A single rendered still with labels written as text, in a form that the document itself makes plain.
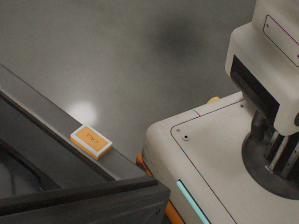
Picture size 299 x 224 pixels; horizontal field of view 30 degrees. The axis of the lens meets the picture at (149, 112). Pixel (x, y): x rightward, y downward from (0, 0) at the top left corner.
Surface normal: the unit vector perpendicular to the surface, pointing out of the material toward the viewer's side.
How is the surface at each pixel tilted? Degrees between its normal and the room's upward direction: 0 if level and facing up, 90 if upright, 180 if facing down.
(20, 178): 0
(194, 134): 0
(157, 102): 0
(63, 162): 90
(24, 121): 90
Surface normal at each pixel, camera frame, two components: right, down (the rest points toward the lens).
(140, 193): 0.52, -0.84
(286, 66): 0.02, -0.60
